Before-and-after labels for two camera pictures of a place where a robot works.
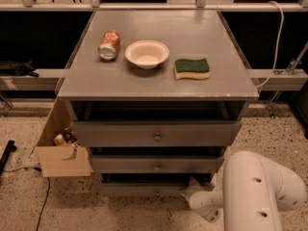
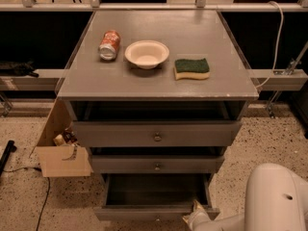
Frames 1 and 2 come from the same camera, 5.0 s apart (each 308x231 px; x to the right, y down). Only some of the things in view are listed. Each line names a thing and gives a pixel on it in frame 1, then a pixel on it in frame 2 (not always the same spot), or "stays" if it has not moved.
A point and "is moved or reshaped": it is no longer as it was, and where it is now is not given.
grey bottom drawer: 146,184 is moved or reshaped
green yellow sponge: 192,68 stays
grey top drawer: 156,133 stays
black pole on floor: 9,147 stays
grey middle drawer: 162,164 stays
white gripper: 196,199 -> 197,219
